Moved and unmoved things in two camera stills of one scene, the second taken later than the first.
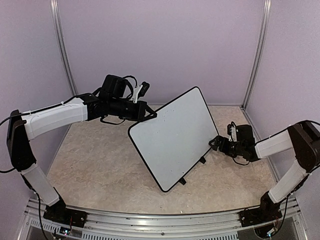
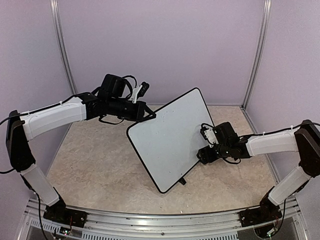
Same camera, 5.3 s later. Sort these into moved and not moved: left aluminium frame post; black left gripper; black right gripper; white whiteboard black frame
Moved: black right gripper
Not moved: white whiteboard black frame; left aluminium frame post; black left gripper
